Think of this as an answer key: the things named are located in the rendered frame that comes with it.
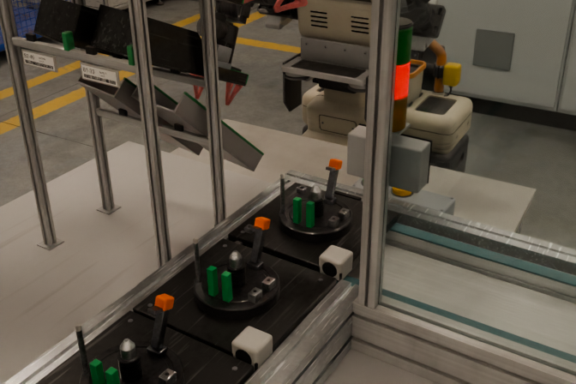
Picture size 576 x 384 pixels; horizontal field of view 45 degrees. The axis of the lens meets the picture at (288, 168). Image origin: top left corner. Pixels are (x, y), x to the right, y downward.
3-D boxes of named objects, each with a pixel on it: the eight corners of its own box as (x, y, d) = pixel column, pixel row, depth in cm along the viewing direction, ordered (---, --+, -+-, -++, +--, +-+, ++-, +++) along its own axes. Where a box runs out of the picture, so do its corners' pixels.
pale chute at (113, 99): (161, 140, 164) (171, 123, 165) (199, 156, 157) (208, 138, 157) (75, 81, 142) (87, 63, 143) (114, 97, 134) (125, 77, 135)
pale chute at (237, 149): (213, 153, 157) (222, 136, 158) (254, 171, 149) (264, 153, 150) (130, 95, 135) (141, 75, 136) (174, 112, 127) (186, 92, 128)
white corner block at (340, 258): (330, 262, 126) (331, 243, 124) (353, 270, 124) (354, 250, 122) (317, 275, 122) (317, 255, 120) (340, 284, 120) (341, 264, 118)
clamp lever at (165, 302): (155, 342, 100) (165, 292, 99) (166, 347, 99) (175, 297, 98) (138, 349, 97) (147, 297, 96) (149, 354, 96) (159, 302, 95)
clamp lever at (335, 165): (327, 195, 138) (333, 158, 137) (335, 198, 137) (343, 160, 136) (318, 197, 135) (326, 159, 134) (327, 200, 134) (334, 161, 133)
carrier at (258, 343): (223, 247, 131) (219, 188, 125) (337, 287, 119) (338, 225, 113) (133, 318, 112) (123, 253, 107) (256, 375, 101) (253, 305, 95)
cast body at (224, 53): (212, 74, 144) (220, 40, 143) (228, 79, 141) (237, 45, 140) (185, 67, 136) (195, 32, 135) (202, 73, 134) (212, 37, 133)
